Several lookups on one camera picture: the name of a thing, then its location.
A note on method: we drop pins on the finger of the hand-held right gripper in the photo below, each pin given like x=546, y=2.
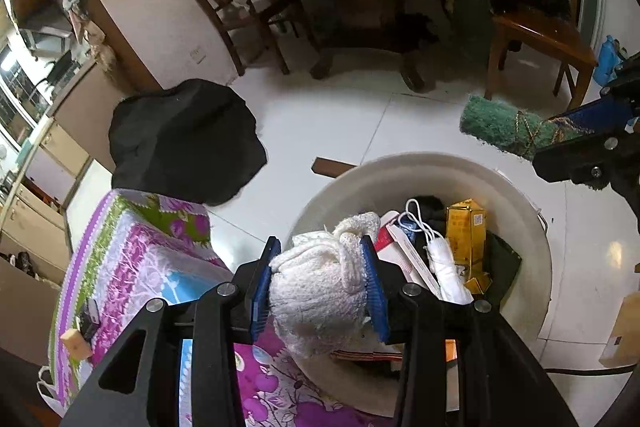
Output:
x=630, y=82
x=600, y=114

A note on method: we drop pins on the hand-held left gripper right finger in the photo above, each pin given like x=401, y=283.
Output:
x=375, y=287

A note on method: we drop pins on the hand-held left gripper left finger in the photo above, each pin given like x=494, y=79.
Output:
x=262, y=287

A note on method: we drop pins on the knotted terry towel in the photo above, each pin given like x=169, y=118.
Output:
x=320, y=297

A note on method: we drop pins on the white basin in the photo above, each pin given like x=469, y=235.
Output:
x=425, y=177

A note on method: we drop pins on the blue bag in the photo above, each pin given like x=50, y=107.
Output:
x=607, y=62

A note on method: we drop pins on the white face mask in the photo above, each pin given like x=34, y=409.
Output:
x=447, y=272

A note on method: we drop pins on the black cloth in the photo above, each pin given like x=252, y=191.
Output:
x=430, y=207

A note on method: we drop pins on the yellow carton box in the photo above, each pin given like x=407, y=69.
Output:
x=465, y=232

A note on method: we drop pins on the purple printed tablecloth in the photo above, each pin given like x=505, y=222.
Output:
x=150, y=247

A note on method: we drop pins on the small wooden board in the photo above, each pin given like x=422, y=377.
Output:
x=332, y=167

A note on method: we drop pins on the dark green cloth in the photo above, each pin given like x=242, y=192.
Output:
x=502, y=267

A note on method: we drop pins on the black bag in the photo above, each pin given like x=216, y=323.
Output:
x=185, y=142

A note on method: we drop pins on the small black box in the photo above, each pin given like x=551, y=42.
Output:
x=90, y=322

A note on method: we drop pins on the yellow sponge block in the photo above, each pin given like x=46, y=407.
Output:
x=74, y=340

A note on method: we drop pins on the cardboard box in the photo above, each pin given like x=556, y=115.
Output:
x=622, y=332

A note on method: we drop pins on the white plastic carrier bag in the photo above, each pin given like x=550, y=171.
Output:
x=47, y=394

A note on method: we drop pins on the kitchen cabinets with counter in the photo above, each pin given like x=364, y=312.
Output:
x=45, y=167

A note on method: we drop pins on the range hood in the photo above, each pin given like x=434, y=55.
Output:
x=45, y=32

